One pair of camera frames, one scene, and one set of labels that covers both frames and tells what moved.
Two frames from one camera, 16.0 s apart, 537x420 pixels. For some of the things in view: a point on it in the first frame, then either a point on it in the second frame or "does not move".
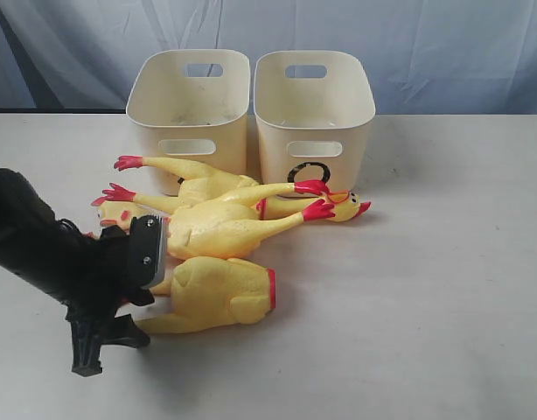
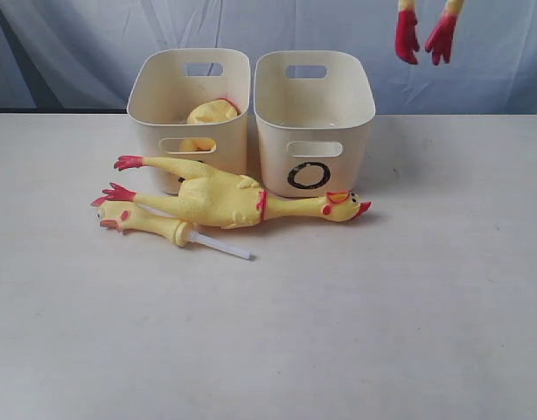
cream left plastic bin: x=191 y=106 does not move
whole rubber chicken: x=198 y=185 does not move
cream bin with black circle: x=315 y=110 does not move
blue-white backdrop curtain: x=427 y=57 does not move
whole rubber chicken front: x=226 y=225 -> x=439 y=43
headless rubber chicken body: x=205 y=291 -> x=210 y=111
